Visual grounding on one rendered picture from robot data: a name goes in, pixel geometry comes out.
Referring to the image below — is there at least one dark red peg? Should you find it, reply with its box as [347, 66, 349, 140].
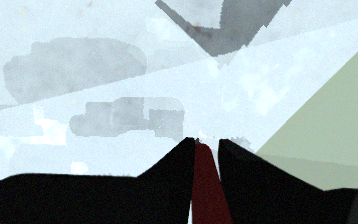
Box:
[191, 143, 233, 224]

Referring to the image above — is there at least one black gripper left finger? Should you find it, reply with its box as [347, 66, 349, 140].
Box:
[0, 137, 195, 224]

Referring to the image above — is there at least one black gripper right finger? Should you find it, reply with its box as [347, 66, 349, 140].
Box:
[217, 139, 358, 224]

